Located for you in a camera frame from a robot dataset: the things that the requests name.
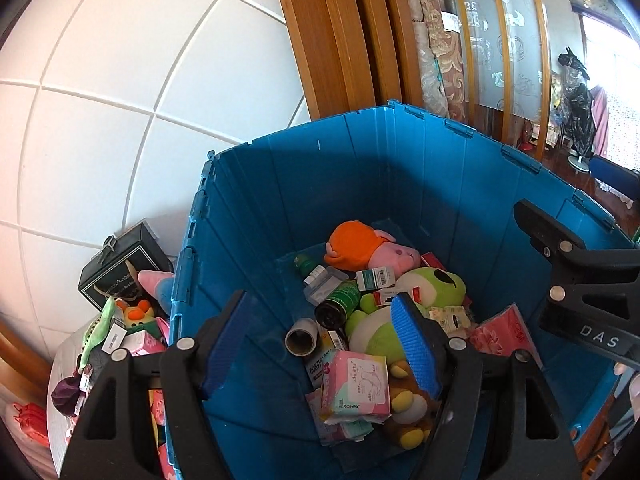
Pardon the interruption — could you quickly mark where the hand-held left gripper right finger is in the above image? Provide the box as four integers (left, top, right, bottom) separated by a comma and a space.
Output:
390, 292, 583, 480

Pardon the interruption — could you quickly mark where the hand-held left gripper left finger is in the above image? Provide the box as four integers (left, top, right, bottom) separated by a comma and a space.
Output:
59, 289, 250, 480

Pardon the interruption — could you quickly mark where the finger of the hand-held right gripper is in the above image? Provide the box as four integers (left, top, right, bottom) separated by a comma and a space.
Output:
514, 199, 640, 287

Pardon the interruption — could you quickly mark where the blue plastic crate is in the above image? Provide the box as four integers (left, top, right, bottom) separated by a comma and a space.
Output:
162, 100, 640, 480

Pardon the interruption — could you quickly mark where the person's right hand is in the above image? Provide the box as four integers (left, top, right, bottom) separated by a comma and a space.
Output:
613, 359, 640, 411

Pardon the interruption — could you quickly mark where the green frog plush toy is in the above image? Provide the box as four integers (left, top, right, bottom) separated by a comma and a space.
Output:
345, 267, 467, 363

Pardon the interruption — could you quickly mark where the crinkled clear snack packet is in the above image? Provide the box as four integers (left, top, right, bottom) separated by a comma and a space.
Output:
429, 304, 475, 338

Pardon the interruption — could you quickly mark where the brown yellow plush toy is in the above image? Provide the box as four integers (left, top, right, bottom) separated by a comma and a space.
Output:
382, 357, 442, 451

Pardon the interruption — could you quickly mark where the pink sanitary pad pack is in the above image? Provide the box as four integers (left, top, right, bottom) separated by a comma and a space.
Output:
320, 350, 392, 423

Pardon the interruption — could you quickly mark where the cardboard tube roll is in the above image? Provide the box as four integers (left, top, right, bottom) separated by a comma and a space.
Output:
285, 317, 320, 356

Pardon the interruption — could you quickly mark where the white teal medicine box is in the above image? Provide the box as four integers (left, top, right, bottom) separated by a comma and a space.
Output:
356, 266, 396, 292

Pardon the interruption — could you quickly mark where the pink white carton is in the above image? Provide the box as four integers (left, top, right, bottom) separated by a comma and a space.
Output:
122, 330, 168, 357

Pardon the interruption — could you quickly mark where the red pink patterned tissue pack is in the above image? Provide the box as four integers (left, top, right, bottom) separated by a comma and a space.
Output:
469, 302, 543, 367

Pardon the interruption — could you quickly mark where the blue chair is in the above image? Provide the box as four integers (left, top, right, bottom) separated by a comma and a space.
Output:
589, 155, 640, 196

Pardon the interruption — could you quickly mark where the green labelled bottle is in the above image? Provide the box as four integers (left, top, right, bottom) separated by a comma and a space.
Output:
314, 280, 362, 329

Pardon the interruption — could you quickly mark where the yellow orange plush toy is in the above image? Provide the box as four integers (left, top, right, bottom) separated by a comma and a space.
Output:
115, 297, 156, 331

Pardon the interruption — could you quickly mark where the teal pad pack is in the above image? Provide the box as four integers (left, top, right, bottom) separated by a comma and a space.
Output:
325, 419, 375, 445

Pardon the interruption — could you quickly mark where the clear plastic case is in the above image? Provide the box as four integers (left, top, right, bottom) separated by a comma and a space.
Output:
304, 267, 350, 306

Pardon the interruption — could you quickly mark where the small green bottle white cap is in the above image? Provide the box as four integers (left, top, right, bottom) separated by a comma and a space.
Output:
294, 254, 327, 286

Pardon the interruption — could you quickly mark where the orange pink plush toy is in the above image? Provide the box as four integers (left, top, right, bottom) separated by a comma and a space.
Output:
324, 221, 421, 271

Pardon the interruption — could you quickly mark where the pink hanging cloth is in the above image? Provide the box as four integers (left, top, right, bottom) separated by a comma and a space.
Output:
590, 85, 612, 157

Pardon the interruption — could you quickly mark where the black garment on stand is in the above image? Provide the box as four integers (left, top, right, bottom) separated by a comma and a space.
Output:
557, 47, 599, 157

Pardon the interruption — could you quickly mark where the light green plush toy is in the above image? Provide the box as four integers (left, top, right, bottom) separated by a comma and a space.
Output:
80, 297, 118, 361

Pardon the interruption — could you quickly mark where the black gift box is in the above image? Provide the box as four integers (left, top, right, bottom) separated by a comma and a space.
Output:
77, 221, 175, 311

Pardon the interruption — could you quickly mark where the dark purple pouch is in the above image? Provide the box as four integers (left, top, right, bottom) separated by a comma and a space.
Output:
51, 377, 88, 416

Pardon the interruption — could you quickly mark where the red patterned rolled carpet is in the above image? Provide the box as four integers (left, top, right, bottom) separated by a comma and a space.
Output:
425, 0, 469, 124

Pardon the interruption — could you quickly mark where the frosted glass wooden partition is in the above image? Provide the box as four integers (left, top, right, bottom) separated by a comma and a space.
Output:
445, 0, 551, 161

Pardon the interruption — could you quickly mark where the wooden furniture edge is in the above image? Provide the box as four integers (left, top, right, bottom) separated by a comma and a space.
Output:
0, 317, 53, 406

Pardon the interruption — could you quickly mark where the red plastic item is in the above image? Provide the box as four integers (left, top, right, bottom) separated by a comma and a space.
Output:
12, 402, 51, 448

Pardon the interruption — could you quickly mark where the beige rolled carpet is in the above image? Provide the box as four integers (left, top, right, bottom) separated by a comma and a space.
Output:
407, 0, 451, 117

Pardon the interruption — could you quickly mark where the wooden door frame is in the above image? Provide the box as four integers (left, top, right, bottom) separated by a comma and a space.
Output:
270, 0, 426, 121

